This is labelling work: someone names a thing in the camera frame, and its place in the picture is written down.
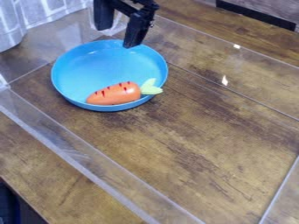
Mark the blue round tray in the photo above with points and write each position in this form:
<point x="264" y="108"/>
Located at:
<point x="99" y="65"/>

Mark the grey checked curtain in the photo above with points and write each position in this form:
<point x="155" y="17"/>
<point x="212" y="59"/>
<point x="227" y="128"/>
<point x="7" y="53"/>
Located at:
<point x="20" y="15"/>

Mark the orange toy carrot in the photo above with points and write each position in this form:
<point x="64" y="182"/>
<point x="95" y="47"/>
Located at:
<point x="123" y="92"/>

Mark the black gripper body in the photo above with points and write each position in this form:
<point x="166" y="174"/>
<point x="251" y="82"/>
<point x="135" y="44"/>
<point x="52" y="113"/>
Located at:
<point x="131" y="6"/>

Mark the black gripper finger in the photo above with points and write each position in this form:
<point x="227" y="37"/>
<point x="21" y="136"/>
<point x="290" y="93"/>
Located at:
<point x="136" y="30"/>
<point x="103" y="14"/>

